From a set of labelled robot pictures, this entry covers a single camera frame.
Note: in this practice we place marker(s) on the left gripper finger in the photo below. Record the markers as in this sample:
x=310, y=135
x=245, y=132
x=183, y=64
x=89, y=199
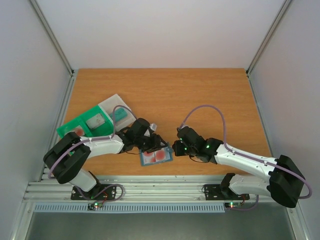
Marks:
x=159, y=142
x=154, y=149

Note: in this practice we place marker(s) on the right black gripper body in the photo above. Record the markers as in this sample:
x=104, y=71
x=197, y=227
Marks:
x=179, y=147

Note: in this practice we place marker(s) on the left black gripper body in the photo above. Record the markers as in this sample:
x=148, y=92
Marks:
x=146, y=144

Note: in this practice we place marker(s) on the red white card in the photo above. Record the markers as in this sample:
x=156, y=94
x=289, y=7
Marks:
x=78, y=131
x=160, y=156
x=148, y=158

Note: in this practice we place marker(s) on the teal card holder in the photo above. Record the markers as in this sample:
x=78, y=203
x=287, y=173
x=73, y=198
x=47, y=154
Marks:
x=169, y=157

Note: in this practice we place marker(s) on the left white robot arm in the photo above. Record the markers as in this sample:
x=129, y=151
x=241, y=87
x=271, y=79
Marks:
x=66, y=158

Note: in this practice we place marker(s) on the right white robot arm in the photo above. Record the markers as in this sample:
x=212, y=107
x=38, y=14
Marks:
x=277, y=178

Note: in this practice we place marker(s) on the teal card in bin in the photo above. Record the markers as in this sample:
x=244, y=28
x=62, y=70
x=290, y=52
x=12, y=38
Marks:
x=118, y=114

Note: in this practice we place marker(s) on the grey card in tray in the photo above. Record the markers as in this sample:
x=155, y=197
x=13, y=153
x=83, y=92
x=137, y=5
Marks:
x=95, y=121

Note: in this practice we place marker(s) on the red white card in tray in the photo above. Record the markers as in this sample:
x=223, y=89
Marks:
x=78, y=131

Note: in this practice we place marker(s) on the white translucent plastic bin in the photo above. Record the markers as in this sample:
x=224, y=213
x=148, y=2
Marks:
x=108, y=106

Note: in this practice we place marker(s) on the green plastic tray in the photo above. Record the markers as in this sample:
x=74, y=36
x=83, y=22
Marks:
x=80, y=121

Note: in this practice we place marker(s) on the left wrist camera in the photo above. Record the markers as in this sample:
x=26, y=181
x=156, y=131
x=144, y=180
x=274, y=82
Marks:
x=151, y=129

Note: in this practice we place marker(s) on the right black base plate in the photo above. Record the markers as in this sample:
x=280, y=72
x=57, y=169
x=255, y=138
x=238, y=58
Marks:
x=214, y=192

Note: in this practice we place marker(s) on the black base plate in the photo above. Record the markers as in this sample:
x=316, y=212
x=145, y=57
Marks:
x=98, y=193
x=214, y=192

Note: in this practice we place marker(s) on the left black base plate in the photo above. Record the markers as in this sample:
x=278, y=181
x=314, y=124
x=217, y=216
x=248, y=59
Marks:
x=98, y=193

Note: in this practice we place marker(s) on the grey slotted cable duct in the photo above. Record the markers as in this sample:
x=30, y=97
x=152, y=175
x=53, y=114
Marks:
x=129, y=208

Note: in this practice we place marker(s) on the aluminium front rail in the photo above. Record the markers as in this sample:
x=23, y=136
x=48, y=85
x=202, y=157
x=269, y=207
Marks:
x=138, y=188

